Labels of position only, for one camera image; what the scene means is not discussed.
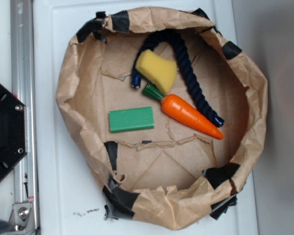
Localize orange toy carrot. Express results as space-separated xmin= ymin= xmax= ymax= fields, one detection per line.
xmin=143 ymin=83 xmax=224 ymax=140

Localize green rectangular block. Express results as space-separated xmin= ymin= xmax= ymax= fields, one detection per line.
xmin=109 ymin=107 xmax=154 ymax=133

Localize dark blue rope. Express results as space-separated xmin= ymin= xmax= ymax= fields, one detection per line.
xmin=130 ymin=31 xmax=225 ymax=128

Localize metal corner bracket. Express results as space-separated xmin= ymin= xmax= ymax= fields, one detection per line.
xmin=4 ymin=202 xmax=35 ymax=235

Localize brown paper bag bin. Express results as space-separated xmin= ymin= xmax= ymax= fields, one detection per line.
xmin=56 ymin=7 xmax=268 ymax=230

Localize yellow sponge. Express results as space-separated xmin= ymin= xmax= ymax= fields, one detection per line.
xmin=135 ymin=49 xmax=177 ymax=94

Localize aluminium frame rail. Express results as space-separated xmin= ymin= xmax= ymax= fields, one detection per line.
xmin=10 ymin=0 xmax=40 ymax=235

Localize white tray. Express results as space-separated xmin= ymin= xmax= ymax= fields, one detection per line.
xmin=32 ymin=0 xmax=259 ymax=235

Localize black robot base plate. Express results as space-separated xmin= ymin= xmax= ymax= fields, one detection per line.
xmin=0 ymin=83 xmax=27 ymax=182

